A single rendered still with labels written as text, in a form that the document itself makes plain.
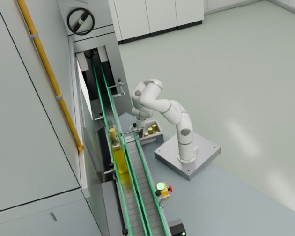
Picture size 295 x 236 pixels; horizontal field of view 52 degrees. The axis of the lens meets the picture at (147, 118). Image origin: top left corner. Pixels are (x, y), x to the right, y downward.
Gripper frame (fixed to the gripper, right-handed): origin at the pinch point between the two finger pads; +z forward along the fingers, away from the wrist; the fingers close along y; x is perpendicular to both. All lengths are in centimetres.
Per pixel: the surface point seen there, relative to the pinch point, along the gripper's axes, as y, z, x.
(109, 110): -29.6, -3.0, -17.9
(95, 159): 43, -19, -38
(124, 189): 53, -2, -22
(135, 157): 29.8, -5.1, -10.6
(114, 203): 61, 0, -29
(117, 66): -71, -21, -5
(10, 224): 90, -33, -76
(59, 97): 70, -77, -54
